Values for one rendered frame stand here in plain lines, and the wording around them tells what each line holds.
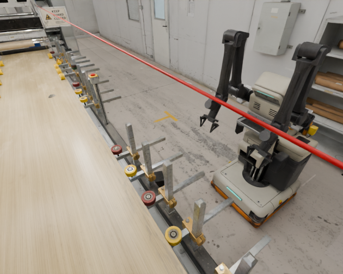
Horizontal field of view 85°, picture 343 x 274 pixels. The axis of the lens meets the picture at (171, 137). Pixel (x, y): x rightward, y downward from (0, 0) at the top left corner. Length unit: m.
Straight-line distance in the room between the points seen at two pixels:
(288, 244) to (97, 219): 1.68
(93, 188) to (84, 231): 0.26
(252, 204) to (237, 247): 0.40
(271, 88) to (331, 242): 1.58
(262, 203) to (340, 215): 0.92
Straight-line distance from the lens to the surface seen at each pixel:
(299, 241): 2.26
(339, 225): 2.56
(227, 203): 1.19
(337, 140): 3.42
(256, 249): 1.14
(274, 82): 1.35
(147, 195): 1.12
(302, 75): 1.05
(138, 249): 1.00
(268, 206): 1.98
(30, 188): 1.44
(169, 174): 0.98
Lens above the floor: 1.82
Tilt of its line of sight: 38 degrees down
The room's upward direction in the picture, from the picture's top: 2 degrees counter-clockwise
